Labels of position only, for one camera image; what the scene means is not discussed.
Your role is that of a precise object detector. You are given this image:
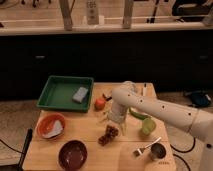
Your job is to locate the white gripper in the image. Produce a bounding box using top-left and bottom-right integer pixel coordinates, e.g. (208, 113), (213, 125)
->
(100, 102), (128, 135)

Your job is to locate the dark red grape bunch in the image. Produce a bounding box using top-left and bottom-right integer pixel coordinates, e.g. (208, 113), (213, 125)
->
(98, 125), (119, 146)

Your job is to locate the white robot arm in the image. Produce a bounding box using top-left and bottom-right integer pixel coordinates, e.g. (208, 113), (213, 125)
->
(106, 87), (213, 171)

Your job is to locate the green chili pepper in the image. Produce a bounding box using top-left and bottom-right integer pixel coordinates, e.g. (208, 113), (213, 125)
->
(129, 108), (150, 120)

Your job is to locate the orange tomato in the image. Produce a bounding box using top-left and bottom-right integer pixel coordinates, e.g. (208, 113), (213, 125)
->
(95, 98), (106, 110)

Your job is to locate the clear glass cup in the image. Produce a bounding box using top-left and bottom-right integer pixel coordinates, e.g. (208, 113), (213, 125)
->
(122, 81), (137, 92)

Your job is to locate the grey sponge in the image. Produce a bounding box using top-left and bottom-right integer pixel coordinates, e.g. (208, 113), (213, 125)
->
(72, 87), (88, 103)

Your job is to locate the metal cup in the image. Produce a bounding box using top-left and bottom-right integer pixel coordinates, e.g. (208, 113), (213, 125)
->
(150, 143), (166, 160)

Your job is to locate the dark red bowl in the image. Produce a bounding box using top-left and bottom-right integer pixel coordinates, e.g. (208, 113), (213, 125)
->
(58, 140), (87, 171)

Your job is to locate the white cloth in bowl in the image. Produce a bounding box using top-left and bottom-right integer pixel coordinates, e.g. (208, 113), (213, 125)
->
(43, 120), (63, 138)

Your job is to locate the green plastic tray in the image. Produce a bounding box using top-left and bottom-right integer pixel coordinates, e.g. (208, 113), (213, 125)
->
(37, 75), (94, 112)

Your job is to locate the orange bowl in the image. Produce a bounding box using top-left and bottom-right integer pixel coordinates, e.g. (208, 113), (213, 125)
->
(36, 113), (65, 139)

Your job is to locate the black stand left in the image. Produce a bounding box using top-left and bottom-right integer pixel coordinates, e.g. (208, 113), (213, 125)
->
(17, 129), (33, 171)

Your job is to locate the blue black bag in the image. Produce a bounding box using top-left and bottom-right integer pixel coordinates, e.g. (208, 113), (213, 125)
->
(184, 91), (212, 108)

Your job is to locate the knife with white handle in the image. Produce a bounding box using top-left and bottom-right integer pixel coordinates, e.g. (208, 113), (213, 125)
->
(142, 83), (147, 96)

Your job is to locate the black cable on floor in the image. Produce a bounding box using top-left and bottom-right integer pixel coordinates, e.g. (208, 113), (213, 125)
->
(170, 136), (198, 171)

